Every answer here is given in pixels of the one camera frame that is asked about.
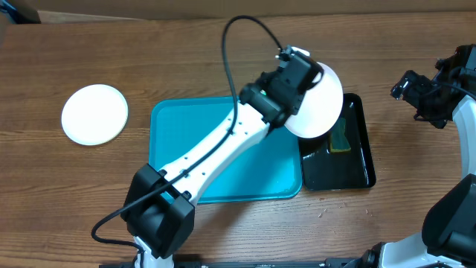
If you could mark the teal plastic tray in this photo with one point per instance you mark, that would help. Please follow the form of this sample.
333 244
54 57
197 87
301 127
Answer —
269 170

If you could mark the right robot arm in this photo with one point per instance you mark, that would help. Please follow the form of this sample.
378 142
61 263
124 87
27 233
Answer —
447 238

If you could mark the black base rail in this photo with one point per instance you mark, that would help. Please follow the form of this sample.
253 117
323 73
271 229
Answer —
260 263

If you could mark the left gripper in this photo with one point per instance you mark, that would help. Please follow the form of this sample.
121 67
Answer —
268 80

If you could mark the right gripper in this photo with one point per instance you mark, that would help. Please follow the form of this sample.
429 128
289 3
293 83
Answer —
418 86

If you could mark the white plate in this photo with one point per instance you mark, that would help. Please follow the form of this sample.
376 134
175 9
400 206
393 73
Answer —
320 108
94 115

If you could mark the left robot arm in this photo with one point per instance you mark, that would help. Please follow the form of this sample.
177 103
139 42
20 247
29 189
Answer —
161 203

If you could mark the black water tray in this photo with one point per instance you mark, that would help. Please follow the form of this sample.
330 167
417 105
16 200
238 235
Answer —
326 171

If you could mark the green yellow sponge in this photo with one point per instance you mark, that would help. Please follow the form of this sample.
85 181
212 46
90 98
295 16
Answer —
338 142

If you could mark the dark object top left corner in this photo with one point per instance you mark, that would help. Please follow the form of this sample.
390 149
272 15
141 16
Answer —
20 12

